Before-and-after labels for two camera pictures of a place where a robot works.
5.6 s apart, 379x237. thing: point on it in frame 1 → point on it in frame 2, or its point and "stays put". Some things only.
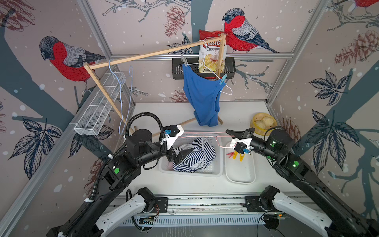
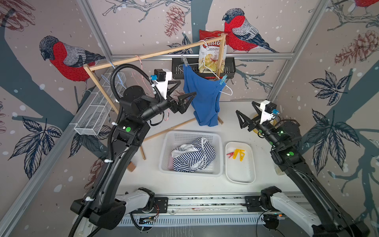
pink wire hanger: [203, 132] → [142, 79]
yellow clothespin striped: [235, 153] stays put
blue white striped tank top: [197, 160] stays put
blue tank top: [203, 94] stays put
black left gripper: [171, 154] → [179, 107]
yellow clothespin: [242, 157] stays put
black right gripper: [239, 134] → [246, 120]
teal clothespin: [223, 79] stays put
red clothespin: [231, 154] stays put
